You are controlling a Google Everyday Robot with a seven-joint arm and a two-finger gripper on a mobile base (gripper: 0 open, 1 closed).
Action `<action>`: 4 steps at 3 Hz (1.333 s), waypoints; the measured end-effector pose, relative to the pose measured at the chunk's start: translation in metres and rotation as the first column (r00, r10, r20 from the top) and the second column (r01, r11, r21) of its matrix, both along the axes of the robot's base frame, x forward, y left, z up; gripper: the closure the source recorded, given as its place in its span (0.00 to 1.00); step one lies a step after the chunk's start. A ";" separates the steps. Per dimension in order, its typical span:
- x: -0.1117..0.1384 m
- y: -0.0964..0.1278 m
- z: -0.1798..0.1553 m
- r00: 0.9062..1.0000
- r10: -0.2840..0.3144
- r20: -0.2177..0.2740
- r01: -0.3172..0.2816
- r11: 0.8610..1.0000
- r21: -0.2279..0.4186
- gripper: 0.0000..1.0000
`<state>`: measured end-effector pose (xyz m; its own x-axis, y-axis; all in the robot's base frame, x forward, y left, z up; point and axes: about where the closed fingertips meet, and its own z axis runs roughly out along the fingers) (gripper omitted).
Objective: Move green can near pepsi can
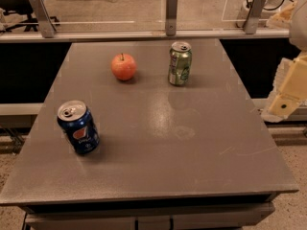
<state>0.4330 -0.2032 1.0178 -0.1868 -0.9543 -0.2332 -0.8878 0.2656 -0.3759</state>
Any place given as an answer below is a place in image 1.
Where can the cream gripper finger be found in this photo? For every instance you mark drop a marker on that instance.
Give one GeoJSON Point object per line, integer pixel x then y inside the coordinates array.
{"type": "Point", "coordinates": [282, 19]}
{"type": "Point", "coordinates": [289, 89]}

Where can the green soda can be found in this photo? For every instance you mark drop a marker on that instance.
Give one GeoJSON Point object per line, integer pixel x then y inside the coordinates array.
{"type": "Point", "coordinates": [180, 63]}

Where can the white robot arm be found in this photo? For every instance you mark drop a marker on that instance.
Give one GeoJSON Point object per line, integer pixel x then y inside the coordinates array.
{"type": "Point", "coordinates": [298, 26]}

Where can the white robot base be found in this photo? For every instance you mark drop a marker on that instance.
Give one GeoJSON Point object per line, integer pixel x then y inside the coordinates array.
{"type": "Point", "coordinates": [269, 8]}

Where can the blue pepsi can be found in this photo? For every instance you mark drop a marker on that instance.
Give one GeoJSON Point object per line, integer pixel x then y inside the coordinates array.
{"type": "Point", "coordinates": [76, 121]}

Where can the red apple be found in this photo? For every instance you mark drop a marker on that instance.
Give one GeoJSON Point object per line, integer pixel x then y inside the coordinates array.
{"type": "Point", "coordinates": [123, 67]}

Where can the grey table drawer front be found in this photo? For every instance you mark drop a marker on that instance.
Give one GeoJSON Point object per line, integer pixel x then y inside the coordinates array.
{"type": "Point", "coordinates": [217, 217]}

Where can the black office chair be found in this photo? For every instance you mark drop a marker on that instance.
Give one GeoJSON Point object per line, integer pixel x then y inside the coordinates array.
{"type": "Point", "coordinates": [21, 7]}

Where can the right metal bracket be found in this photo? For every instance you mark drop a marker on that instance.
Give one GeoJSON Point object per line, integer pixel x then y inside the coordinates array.
{"type": "Point", "coordinates": [254, 14]}

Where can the metal bracket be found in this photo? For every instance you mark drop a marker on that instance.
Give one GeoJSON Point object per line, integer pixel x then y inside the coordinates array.
{"type": "Point", "coordinates": [254, 14]}
{"type": "Point", "coordinates": [171, 17]}
{"type": "Point", "coordinates": [45, 25]}

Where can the middle metal bracket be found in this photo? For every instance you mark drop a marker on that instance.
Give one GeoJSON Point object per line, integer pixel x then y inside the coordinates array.
{"type": "Point", "coordinates": [171, 17]}

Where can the left metal bracket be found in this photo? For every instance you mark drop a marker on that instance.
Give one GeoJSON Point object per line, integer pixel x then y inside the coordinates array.
{"type": "Point", "coordinates": [45, 25]}

